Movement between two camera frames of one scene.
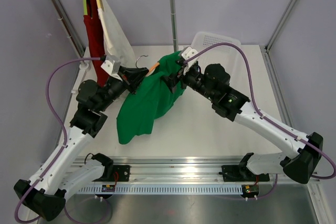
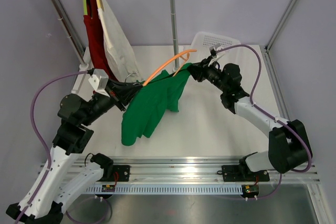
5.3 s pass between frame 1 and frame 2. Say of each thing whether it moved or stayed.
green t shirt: moved
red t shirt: stayed
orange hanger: moved
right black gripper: moved
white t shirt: stayed
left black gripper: moved
